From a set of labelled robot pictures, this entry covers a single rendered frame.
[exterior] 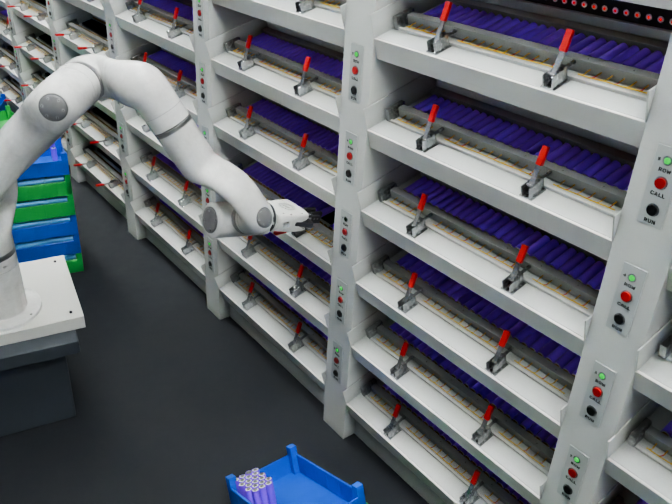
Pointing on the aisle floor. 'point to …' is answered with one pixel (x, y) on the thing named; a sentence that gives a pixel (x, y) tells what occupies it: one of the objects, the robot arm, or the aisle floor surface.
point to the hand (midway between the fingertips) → (311, 215)
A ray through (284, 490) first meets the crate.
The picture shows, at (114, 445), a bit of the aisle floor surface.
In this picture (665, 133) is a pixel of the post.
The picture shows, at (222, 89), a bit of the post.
